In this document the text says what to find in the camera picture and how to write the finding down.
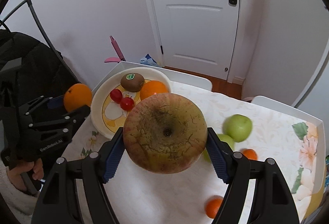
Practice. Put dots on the red cherry tomato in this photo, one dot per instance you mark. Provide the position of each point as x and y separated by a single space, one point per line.
127 104
116 95

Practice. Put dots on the person's left hand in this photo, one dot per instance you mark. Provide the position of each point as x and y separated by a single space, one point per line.
21 175

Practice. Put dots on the yellow cartoon plate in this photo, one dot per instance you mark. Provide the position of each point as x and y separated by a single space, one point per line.
99 110

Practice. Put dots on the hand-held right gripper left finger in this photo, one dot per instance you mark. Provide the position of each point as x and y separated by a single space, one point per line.
114 155

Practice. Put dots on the large orange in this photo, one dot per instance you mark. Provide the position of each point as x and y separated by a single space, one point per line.
154 88

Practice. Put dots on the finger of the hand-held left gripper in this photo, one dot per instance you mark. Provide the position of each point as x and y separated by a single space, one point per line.
55 102
74 116

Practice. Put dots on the brown kiwi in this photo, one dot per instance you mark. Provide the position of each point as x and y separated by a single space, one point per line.
132 82

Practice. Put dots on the medium orange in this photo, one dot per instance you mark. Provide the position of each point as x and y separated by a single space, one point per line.
78 96

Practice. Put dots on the small tangerine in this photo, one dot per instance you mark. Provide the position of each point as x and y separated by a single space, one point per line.
249 154
212 207

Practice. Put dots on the person's left forearm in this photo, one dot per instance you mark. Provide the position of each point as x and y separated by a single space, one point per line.
14 203

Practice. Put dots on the white panelled door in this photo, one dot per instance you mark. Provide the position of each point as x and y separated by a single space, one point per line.
195 33

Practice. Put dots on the pink plastic object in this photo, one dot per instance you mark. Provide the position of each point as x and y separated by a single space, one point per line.
116 49

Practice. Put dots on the green apple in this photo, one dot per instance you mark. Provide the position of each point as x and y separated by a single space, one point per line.
227 140
237 127

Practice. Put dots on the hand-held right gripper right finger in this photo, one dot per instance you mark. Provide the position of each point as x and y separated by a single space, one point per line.
216 155

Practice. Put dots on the large russet red apple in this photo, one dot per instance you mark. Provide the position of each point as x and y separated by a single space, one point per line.
164 134

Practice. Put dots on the black metal stand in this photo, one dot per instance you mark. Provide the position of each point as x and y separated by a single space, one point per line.
38 23

